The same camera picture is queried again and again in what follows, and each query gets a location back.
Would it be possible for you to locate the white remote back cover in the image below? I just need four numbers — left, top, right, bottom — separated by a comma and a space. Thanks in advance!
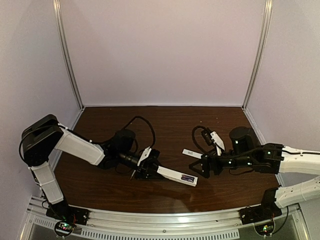
182, 149, 202, 159

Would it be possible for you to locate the white remote control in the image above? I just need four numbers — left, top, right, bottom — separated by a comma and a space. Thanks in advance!
156, 166, 198, 187

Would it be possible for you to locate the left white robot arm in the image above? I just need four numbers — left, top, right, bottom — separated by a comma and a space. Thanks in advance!
18, 114, 163, 208

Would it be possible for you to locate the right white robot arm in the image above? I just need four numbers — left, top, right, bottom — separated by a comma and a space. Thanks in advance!
182, 126, 320, 209

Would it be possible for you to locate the right purple AA battery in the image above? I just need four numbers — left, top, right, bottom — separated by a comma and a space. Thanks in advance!
181, 175, 195, 183

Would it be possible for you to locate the right black cable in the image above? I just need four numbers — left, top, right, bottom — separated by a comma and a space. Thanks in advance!
191, 125, 266, 161

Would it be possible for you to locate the black cable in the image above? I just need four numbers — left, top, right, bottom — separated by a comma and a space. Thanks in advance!
89, 115, 156, 151
191, 125, 266, 161

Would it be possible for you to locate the left black cable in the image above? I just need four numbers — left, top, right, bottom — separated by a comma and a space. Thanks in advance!
89, 115, 156, 151

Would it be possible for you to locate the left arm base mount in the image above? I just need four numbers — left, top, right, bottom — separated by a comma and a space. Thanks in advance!
46, 204, 90, 239

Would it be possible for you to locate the front aluminium rail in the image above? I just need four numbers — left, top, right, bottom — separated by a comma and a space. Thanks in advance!
18, 197, 311, 240

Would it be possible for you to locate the right aluminium frame post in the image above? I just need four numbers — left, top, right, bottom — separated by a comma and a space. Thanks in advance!
242, 0, 273, 110

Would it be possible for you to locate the aluminium frame post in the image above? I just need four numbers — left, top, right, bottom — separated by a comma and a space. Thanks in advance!
52, 0, 84, 110
242, 0, 273, 110

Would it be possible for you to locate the left aluminium frame post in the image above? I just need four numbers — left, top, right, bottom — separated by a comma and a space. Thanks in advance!
52, 0, 84, 110

